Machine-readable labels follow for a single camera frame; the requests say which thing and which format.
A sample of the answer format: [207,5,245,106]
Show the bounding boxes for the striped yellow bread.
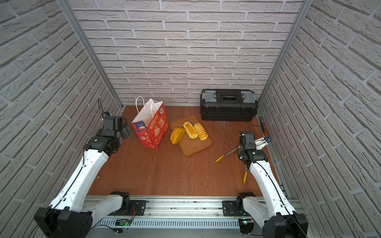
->
[193,123,208,141]

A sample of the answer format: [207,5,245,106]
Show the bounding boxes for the black plastic toolbox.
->
[200,89,259,122]

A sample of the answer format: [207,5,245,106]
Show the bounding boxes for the braided yellow bread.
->
[183,122,198,139]

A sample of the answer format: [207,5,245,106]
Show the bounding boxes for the orange black utility knife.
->
[258,116,268,137]

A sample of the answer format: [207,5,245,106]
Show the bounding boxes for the yellow metal tongs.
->
[215,145,248,184]

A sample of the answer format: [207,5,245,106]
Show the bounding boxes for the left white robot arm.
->
[34,115,132,238]

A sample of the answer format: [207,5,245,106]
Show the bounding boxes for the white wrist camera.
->
[255,136,272,150]

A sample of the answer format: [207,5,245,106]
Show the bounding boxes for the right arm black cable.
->
[255,162,309,238]

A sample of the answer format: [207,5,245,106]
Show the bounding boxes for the brown wooden tray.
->
[170,115,212,156]

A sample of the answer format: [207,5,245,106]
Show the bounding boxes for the large oval golden bun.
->
[170,127,186,144]

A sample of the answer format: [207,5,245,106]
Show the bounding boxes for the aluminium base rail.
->
[86,195,307,230]

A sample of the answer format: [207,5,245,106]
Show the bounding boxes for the red white paper bag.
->
[132,96,169,150]

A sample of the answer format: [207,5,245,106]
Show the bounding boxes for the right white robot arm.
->
[236,131,309,238]

